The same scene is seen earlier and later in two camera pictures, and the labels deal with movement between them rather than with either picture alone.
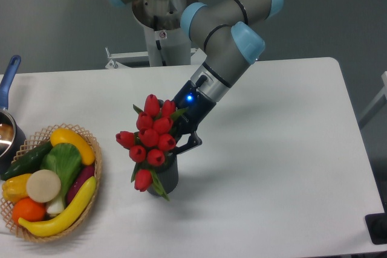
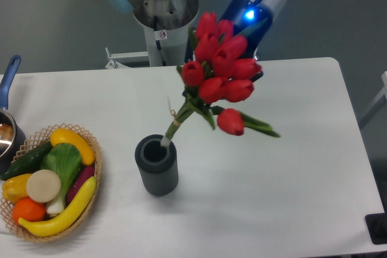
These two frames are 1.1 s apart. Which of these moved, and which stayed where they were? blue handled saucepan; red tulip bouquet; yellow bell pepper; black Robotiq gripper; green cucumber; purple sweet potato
Moved: black Robotiq gripper; red tulip bouquet
Stayed: green cucumber; blue handled saucepan; purple sweet potato; yellow bell pepper
